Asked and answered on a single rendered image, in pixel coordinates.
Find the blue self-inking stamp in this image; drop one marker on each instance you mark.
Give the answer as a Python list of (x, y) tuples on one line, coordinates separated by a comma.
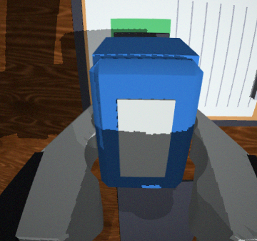
[(145, 90)]

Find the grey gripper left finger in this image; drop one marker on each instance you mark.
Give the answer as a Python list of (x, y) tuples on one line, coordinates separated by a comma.
[(55, 196)]

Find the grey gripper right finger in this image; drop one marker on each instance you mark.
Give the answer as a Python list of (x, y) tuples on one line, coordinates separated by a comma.
[(223, 203)]

